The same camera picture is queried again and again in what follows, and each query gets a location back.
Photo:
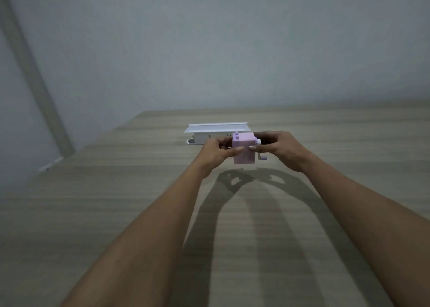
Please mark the person's right hand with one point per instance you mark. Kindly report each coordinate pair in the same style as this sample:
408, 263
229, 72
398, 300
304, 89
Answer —
285, 150

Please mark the white open box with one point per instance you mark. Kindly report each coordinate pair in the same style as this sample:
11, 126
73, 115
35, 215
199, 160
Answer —
215, 129

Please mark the person's right thumb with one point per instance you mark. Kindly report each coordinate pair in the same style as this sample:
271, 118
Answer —
256, 147

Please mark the person's left hand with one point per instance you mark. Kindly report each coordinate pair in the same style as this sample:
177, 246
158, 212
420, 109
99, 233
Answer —
210, 155

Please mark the purple crank pencil sharpener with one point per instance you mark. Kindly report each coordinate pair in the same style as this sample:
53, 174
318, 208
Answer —
247, 139

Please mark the person's left forearm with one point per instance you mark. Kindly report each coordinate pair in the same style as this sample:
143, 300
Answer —
147, 236

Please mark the person's left thumb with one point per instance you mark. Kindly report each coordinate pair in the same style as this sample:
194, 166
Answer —
234, 152

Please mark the person's right forearm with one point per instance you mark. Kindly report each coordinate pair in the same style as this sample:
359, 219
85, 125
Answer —
366, 223

